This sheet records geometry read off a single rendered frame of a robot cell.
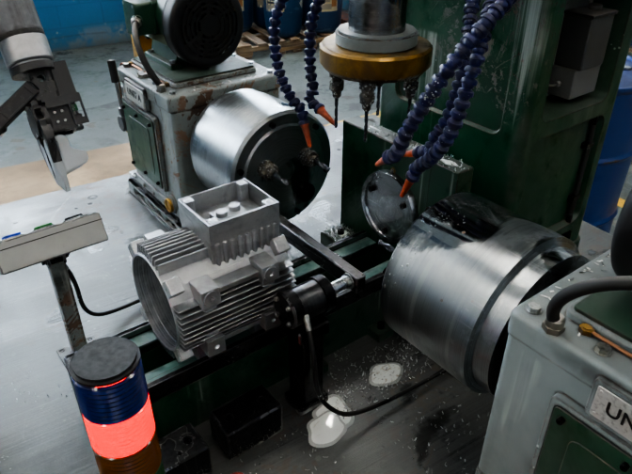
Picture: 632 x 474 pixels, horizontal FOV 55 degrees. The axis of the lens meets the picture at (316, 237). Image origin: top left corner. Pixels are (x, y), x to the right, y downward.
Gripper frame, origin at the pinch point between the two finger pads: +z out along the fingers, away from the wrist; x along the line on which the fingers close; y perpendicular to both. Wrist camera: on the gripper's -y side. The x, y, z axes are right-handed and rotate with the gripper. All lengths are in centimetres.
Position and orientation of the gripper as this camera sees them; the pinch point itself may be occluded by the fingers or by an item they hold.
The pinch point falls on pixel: (61, 185)
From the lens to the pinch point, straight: 111.3
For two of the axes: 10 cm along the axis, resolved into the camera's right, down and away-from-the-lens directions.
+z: 3.0, 9.5, 1.3
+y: 8.1, -3.2, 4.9
